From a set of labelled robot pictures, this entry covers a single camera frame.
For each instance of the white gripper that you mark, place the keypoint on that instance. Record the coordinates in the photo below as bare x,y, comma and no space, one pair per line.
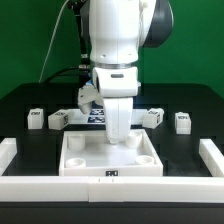
114,89

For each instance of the white square tabletop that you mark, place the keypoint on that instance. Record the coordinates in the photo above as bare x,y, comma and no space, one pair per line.
89,153

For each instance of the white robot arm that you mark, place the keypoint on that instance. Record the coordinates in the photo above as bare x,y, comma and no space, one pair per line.
117,29

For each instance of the white U-shaped fence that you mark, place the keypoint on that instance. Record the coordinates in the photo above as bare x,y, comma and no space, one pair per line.
103,189

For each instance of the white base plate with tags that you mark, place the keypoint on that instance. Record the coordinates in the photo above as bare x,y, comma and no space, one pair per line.
75,116

